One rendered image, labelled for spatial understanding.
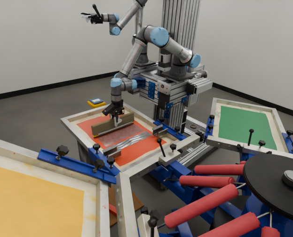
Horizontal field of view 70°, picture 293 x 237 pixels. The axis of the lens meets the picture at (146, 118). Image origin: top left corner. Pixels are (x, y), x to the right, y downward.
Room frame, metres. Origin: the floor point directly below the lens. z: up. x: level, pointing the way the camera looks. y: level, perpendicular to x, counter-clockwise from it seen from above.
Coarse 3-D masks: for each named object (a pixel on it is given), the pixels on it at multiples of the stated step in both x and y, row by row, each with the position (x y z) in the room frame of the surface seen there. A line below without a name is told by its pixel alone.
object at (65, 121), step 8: (88, 112) 1.54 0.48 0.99; (96, 112) 1.59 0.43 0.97; (136, 112) 1.59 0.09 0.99; (64, 120) 1.39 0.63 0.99; (72, 120) 1.44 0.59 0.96; (144, 120) 1.50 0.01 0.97; (152, 120) 1.47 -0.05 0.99; (72, 128) 1.28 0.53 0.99; (80, 136) 1.19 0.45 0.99; (168, 136) 1.30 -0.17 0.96; (88, 144) 1.11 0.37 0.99; (168, 144) 1.16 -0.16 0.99; (144, 160) 0.98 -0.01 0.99; (128, 168) 0.91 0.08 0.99
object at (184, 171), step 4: (176, 160) 0.94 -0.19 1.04; (172, 164) 0.91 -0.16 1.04; (176, 164) 0.91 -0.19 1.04; (180, 164) 0.91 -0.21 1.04; (172, 168) 0.89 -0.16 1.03; (176, 168) 0.88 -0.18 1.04; (180, 168) 0.88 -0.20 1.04; (184, 168) 0.88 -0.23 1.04; (176, 172) 0.86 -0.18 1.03; (180, 172) 0.85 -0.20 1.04; (184, 172) 0.85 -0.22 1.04; (188, 172) 0.85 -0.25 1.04; (176, 176) 0.86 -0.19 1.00; (180, 176) 0.84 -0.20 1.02
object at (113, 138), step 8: (88, 120) 1.47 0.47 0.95; (96, 120) 1.48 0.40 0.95; (88, 128) 1.35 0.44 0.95; (104, 136) 1.26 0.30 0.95; (112, 136) 1.27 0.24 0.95; (120, 136) 1.27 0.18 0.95; (104, 144) 1.17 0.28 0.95; (112, 144) 1.17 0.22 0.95; (128, 152) 1.10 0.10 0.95; (136, 152) 1.10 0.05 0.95; (144, 152) 1.11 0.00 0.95; (120, 160) 1.01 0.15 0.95; (128, 160) 1.02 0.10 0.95
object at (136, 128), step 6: (132, 126) 1.42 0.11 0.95; (138, 126) 1.42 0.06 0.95; (120, 132) 1.33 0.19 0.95; (126, 132) 1.33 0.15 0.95; (132, 132) 1.34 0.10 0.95; (138, 132) 1.34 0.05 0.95; (150, 132) 1.35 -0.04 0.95; (150, 138) 1.27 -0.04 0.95; (156, 138) 1.28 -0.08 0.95; (138, 144) 1.19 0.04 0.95; (144, 144) 1.19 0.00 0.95; (150, 144) 1.20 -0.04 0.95; (156, 144) 1.20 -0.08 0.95; (162, 144) 1.21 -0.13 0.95; (144, 150) 1.13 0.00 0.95; (150, 150) 1.13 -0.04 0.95
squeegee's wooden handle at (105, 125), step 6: (126, 114) 1.43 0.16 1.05; (132, 114) 1.45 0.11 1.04; (108, 120) 1.32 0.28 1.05; (126, 120) 1.41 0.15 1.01; (132, 120) 1.45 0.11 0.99; (96, 126) 1.25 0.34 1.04; (102, 126) 1.27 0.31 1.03; (108, 126) 1.30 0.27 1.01; (114, 126) 1.34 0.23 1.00; (96, 132) 1.24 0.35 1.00
